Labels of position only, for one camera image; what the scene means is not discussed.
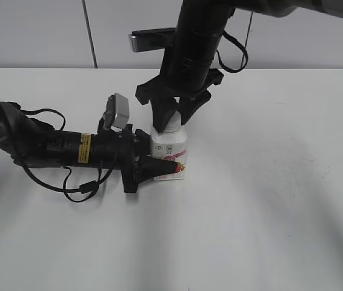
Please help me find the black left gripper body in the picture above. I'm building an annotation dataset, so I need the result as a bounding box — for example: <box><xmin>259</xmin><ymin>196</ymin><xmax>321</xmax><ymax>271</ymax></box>
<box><xmin>93</xmin><ymin>123</ymin><xmax>139</xmax><ymax>193</ymax></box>

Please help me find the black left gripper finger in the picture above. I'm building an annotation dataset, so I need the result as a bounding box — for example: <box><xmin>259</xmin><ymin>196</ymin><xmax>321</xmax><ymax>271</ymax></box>
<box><xmin>135</xmin><ymin>129</ymin><xmax>151</xmax><ymax>155</ymax></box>
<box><xmin>136</xmin><ymin>156</ymin><xmax>178</xmax><ymax>184</ymax></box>

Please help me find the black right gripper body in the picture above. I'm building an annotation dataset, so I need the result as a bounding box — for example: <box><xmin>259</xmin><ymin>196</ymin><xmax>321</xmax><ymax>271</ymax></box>
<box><xmin>135</xmin><ymin>69</ymin><xmax>224</xmax><ymax>105</ymax></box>

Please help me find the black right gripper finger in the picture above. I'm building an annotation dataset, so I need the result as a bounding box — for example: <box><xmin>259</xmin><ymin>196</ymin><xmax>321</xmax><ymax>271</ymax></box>
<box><xmin>180</xmin><ymin>90</ymin><xmax>211</xmax><ymax>125</ymax></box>
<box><xmin>151</xmin><ymin>97</ymin><xmax>178</xmax><ymax>133</ymax></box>

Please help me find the white round bottle cap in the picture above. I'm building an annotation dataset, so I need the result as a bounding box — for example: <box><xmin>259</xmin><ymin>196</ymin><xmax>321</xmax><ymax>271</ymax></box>
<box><xmin>164</xmin><ymin>112</ymin><xmax>182</xmax><ymax>133</ymax></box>

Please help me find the white strawberry yogurt bottle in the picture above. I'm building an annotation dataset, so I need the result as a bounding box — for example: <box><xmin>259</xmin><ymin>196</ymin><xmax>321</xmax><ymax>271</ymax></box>
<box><xmin>150</xmin><ymin>125</ymin><xmax>187</xmax><ymax>181</ymax></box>

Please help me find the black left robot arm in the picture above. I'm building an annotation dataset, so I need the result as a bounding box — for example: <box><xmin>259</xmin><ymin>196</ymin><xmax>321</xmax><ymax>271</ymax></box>
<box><xmin>0</xmin><ymin>93</ymin><xmax>181</xmax><ymax>199</ymax></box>

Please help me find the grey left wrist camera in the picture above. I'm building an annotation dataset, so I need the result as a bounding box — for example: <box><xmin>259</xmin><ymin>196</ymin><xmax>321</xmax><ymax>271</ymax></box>
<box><xmin>103</xmin><ymin>93</ymin><xmax>130</xmax><ymax>130</ymax></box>

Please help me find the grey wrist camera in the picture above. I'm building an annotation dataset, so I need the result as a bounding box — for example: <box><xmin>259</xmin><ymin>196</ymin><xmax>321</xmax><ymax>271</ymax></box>
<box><xmin>103</xmin><ymin>93</ymin><xmax>130</xmax><ymax>130</ymax></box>
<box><xmin>128</xmin><ymin>27</ymin><xmax>176</xmax><ymax>53</ymax></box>

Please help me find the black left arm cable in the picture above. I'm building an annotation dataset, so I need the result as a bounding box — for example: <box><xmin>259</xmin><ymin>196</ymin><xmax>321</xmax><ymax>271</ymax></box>
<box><xmin>6</xmin><ymin>102</ymin><xmax>118</xmax><ymax>203</ymax></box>

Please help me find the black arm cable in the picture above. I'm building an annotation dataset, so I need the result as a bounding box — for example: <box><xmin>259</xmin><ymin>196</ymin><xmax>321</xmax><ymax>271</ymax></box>
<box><xmin>216</xmin><ymin>12</ymin><xmax>255</xmax><ymax>73</ymax></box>
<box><xmin>6</xmin><ymin>102</ymin><xmax>118</xmax><ymax>203</ymax></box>

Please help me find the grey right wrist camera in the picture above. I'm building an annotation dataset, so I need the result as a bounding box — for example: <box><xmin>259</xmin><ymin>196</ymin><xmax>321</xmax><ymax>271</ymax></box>
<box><xmin>128</xmin><ymin>27</ymin><xmax>176</xmax><ymax>53</ymax></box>

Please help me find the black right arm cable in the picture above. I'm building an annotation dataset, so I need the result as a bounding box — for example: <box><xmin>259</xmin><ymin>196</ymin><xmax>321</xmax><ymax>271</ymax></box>
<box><xmin>216</xmin><ymin>12</ymin><xmax>255</xmax><ymax>73</ymax></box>

